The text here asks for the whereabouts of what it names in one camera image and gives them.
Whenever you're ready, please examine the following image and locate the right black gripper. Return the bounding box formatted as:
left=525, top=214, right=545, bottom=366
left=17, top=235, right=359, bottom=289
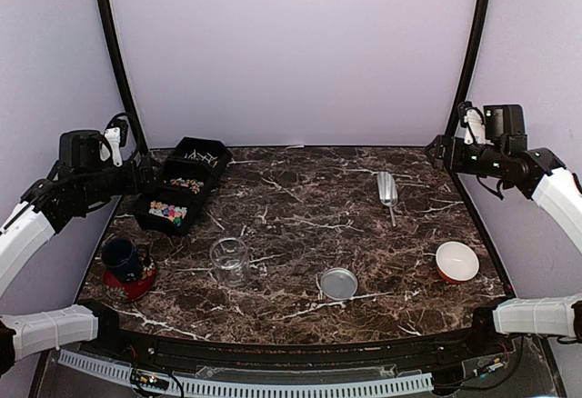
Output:
left=426, top=134, right=507, bottom=178

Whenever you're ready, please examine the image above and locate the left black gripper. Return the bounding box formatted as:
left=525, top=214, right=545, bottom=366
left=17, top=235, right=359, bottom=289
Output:
left=77, top=155, right=162, bottom=206

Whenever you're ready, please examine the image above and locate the black bin with flower candies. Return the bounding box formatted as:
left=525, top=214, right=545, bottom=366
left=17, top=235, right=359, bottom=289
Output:
left=132, top=186, right=201, bottom=236

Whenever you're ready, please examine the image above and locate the black bin with small candies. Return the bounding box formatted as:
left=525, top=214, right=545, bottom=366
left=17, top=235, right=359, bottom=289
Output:
left=161, top=160, right=216, bottom=204

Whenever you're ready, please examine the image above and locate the black bin with lollipops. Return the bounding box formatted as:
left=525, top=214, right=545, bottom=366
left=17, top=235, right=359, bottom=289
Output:
left=166, top=137, right=232, bottom=179

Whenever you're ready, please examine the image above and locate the silver metal scoop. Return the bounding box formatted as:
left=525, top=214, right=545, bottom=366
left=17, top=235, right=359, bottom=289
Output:
left=376, top=171, right=398, bottom=227

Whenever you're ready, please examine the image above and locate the clear plastic jar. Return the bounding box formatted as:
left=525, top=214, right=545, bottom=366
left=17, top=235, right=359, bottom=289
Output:
left=209, top=237, right=250, bottom=288

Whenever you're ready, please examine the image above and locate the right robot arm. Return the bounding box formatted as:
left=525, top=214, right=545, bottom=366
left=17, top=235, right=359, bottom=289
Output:
left=425, top=134, right=581, bottom=356

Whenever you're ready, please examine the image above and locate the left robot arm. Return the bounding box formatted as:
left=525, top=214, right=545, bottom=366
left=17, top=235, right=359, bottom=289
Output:
left=1, top=154, right=161, bottom=373

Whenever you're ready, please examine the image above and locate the pile of flower candies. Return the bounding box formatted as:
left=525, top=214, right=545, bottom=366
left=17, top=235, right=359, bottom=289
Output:
left=148, top=201, right=188, bottom=226

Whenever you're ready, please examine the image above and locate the pile of small candies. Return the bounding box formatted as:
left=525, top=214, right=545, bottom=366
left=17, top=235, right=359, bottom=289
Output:
left=170, top=178, right=205, bottom=194

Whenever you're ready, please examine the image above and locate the dark blue mug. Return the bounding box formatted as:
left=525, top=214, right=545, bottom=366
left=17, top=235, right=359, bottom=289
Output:
left=101, top=238, right=151, bottom=284

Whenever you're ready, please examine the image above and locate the red floral saucer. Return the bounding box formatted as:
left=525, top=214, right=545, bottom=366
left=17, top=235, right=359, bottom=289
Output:
left=102, top=258, right=156, bottom=303

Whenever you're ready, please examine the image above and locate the orange and white bowl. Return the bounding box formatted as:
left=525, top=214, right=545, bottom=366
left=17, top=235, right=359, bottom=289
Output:
left=436, top=241, right=480, bottom=284

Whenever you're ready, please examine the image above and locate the pile of lollipops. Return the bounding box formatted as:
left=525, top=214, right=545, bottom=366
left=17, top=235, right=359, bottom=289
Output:
left=184, top=149, right=219, bottom=166

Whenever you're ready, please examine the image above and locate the silver jar lid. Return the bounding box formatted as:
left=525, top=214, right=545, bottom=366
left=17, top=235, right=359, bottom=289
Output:
left=319, top=267, right=358, bottom=301

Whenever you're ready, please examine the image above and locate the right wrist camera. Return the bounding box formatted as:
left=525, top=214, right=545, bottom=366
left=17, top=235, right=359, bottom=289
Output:
left=484, top=104, right=526, bottom=141

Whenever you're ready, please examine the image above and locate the left black frame post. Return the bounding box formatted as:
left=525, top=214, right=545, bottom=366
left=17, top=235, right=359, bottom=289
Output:
left=96, top=0, right=148, bottom=154

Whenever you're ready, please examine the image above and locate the black frame post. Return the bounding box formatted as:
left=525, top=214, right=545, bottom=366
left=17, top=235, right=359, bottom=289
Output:
left=445, top=0, right=489, bottom=136
left=96, top=0, right=148, bottom=154

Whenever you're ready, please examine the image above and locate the right black frame post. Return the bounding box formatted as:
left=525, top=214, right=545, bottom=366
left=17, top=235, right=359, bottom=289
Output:
left=445, top=0, right=489, bottom=136

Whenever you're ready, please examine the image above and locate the black front rail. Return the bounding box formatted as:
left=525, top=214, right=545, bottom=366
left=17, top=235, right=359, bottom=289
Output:
left=80, top=330, right=517, bottom=372

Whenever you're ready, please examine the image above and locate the white slotted cable duct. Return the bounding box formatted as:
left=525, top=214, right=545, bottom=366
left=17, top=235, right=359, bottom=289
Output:
left=57, top=350, right=434, bottom=397

